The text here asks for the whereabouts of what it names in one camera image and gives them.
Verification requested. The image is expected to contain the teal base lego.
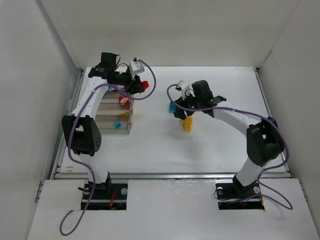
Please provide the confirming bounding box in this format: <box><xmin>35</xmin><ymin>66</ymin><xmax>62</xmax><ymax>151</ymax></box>
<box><xmin>169</xmin><ymin>101</ymin><xmax>176</xmax><ymax>114</ymax></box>

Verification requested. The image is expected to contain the red round lego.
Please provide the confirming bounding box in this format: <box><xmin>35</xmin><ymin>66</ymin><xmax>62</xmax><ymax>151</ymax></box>
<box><xmin>118</xmin><ymin>96</ymin><xmax>131</xmax><ymax>109</ymax></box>

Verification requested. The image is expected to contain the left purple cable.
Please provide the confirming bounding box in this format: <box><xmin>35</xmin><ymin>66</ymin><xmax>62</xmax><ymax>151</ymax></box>
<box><xmin>59</xmin><ymin>57</ymin><xmax>157</xmax><ymax>236</ymax></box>

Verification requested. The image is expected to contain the red arch lego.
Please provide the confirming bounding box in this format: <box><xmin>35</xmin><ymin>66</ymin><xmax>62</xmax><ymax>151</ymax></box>
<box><xmin>141</xmin><ymin>80</ymin><xmax>150</xmax><ymax>90</ymax></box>

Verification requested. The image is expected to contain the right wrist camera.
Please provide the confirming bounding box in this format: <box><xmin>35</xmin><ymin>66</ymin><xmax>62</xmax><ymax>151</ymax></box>
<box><xmin>175</xmin><ymin>80</ymin><xmax>193</xmax><ymax>100</ymax></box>

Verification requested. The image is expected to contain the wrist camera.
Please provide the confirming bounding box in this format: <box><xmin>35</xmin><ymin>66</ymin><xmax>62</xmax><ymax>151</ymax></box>
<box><xmin>128</xmin><ymin>58</ymin><xmax>145</xmax><ymax>78</ymax></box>
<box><xmin>175</xmin><ymin>80</ymin><xmax>193</xmax><ymax>100</ymax></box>

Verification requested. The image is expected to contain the teal lego brick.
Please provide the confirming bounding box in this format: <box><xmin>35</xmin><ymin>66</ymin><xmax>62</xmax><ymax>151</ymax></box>
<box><xmin>114</xmin><ymin>121</ymin><xmax>122</xmax><ymax>129</ymax></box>

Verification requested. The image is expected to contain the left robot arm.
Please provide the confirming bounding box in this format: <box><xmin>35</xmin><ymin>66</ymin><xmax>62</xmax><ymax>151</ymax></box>
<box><xmin>61</xmin><ymin>52</ymin><xmax>149</xmax><ymax>196</ymax></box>

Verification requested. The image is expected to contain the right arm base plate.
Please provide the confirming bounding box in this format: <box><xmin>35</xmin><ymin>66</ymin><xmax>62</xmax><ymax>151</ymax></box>
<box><xmin>214</xmin><ymin>182</ymin><xmax>265</xmax><ymax>210</ymax></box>

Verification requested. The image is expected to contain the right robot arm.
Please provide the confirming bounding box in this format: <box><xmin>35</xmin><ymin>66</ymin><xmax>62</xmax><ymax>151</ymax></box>
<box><xmin>171</xmin><ymin>80</ymin><xmax>285</xmax><ymax>199</ymax></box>

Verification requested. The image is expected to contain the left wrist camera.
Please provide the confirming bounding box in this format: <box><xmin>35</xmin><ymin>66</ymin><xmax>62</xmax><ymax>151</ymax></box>
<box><xmin>128</xmin><ymin>58</ymin><xmax>145</xmax><ymax>78</ymax></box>

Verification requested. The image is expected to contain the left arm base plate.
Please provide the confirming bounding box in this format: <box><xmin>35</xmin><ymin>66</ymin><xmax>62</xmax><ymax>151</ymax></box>
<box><xmin>86</xmin><ymin>182</ymin><xmax>128</xmax><ymax>211</ymax></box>

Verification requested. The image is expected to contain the yellow lego figure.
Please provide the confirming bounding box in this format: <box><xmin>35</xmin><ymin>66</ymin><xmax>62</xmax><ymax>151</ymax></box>
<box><xmin>180</xmin><ymin>116</ymin><xmax>193</xmax><ymax>132</ymax></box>

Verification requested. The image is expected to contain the yellow lego plate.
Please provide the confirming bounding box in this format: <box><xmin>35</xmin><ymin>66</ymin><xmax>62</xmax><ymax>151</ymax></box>
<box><xmin>118</xmin><ymin>111</ymin><xmax>130</xmax><ymax>117</ymax></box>

